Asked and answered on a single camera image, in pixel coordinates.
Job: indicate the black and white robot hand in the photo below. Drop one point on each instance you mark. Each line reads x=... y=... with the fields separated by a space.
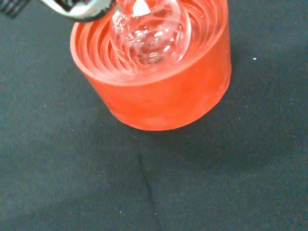
x=79 y=13

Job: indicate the black bench cloth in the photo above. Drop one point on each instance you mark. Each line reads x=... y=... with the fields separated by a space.
x=72 y=168

